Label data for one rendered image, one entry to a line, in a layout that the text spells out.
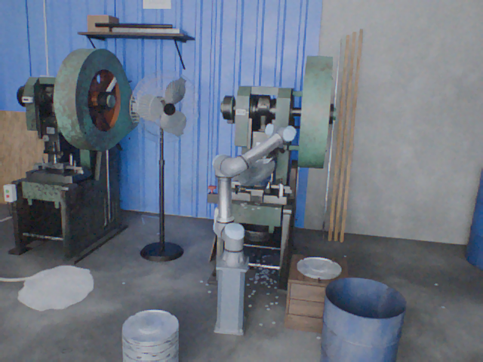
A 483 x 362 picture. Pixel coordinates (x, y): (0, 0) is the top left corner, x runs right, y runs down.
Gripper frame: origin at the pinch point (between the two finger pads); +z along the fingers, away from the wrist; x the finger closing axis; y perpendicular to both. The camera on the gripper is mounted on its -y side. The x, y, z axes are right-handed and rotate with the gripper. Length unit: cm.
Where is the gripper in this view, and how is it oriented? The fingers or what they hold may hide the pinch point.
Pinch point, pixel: (264, 161)
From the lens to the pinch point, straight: 284.1
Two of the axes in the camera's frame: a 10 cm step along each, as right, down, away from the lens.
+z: -5.1, 5.4, 6.7
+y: -7.4, 1.2, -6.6
